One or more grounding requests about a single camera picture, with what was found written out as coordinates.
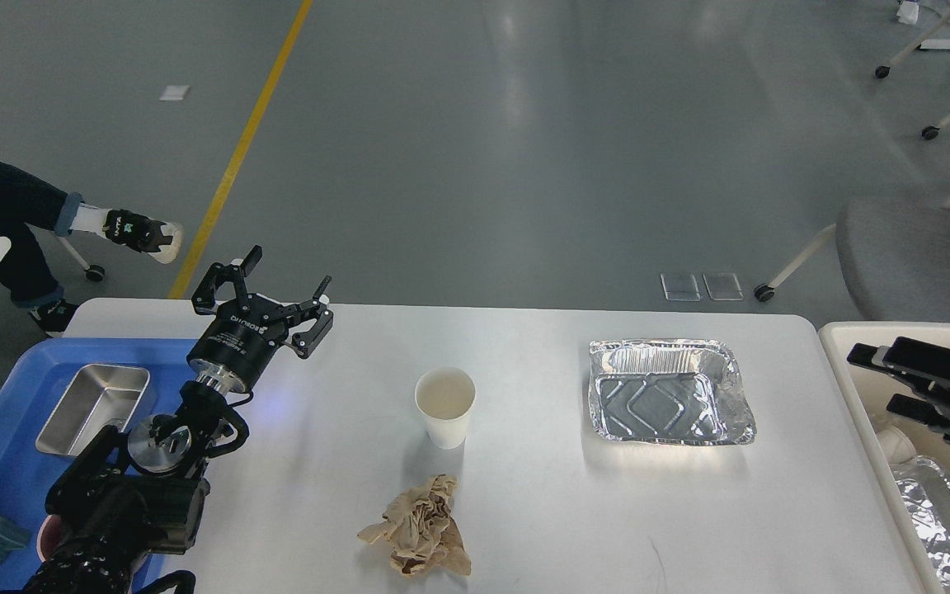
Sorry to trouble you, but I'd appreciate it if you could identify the aluminium foil tray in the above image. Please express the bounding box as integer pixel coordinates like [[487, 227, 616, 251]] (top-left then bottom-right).
[[587, 338, 757, 447]]

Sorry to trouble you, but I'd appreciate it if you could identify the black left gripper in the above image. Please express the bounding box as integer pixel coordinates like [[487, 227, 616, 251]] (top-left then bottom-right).
[[187, 245, 335, 390]]

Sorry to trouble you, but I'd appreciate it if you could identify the stainless steel tray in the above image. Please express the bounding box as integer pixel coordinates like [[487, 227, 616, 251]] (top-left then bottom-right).
[[35, 364, 156, 456]]

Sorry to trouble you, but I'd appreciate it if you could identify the seated person in black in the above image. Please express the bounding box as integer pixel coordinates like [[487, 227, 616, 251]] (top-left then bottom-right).
[[0, 162, 182, 337]]

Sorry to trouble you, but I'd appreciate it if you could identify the pink mug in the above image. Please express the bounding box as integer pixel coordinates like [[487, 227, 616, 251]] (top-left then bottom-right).
[[37, 515, 148, 582]]

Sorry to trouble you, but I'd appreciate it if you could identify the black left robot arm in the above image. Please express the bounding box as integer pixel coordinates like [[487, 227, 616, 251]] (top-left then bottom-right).
[[21, 247, 334, 593]]

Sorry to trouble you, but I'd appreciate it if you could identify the white paper cup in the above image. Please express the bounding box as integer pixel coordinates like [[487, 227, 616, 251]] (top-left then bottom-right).
[[414, 367, 477, 449]]

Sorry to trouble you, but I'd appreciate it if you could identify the cream plastic bin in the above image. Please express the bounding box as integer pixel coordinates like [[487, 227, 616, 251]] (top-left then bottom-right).
[[819, 321, 950, 593]]

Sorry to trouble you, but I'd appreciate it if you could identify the grey office chair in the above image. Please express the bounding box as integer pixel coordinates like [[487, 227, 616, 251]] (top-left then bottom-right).
[[754, 198, 950, 323]]

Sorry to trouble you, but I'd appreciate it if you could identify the brown paper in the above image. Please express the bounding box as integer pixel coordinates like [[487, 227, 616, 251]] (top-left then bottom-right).
[[357, 474, 472, 578]]

